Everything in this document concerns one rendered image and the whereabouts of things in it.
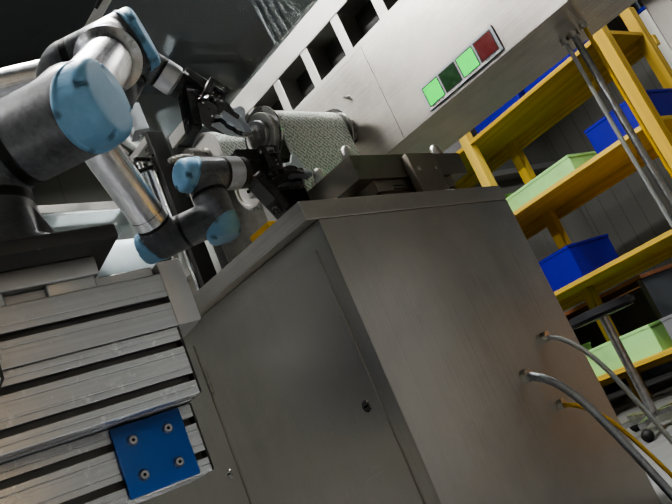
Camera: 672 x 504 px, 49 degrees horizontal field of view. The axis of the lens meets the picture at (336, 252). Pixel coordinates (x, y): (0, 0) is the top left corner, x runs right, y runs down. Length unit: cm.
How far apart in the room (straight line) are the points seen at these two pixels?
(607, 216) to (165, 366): 802
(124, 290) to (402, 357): 57
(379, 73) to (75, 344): 133
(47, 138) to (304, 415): 75
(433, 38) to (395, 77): 15
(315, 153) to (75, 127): 97
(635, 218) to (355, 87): 671
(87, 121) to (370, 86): 121
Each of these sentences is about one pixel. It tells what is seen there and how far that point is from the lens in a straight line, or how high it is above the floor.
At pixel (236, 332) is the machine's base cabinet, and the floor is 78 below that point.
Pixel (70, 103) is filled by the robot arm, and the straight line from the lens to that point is 96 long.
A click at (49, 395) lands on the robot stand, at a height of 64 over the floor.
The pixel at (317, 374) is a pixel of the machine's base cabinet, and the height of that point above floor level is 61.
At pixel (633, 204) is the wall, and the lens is 857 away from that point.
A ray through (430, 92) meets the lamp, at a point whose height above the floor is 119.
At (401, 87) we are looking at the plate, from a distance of 197.
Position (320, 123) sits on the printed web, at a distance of 192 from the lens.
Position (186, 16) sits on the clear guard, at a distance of 242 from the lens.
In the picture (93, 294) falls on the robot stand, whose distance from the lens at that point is 94.
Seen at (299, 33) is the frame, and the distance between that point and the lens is 227.
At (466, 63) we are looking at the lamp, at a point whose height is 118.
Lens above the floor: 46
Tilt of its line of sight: 15 degrees up
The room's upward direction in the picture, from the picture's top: 23 degrees counter-clockwise
